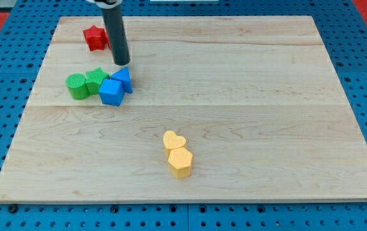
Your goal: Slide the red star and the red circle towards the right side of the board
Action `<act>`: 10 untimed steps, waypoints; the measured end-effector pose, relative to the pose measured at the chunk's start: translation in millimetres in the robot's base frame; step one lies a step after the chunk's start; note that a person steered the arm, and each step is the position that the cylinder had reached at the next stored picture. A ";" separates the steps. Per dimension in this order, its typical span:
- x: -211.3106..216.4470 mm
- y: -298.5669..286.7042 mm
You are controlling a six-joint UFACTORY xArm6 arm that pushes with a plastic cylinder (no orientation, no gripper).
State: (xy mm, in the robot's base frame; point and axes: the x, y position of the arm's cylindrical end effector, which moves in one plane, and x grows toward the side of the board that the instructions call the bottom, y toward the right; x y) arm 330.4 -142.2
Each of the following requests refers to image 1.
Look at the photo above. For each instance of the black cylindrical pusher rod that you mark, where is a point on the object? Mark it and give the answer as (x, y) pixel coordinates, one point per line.
(113, 20)

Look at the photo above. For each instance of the white rod mount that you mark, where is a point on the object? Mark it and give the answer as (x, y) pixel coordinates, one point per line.
(104, 1)

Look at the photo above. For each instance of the red star block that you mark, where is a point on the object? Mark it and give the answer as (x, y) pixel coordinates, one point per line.
(95, 37)

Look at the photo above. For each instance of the red circle block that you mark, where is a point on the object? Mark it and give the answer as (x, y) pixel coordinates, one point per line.
(108, 41)

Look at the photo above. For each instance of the green star block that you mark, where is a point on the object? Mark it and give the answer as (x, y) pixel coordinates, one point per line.
(95, 79)

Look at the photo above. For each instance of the wooden board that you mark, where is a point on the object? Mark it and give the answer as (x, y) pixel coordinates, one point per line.
(257, 99)

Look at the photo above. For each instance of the blue triangle block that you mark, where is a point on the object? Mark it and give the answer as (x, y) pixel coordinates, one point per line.
(123, 75)

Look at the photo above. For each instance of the blue cube block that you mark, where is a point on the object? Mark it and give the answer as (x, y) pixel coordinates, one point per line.
(111, 92)

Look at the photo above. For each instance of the green cylinder block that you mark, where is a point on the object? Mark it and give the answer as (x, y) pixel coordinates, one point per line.
(76, 84)

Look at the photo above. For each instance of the yellow heart block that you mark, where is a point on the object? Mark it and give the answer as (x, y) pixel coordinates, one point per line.
(173, 141)

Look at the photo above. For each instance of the yellow hexagon block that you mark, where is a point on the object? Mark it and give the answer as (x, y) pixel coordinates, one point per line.
(180, 162)

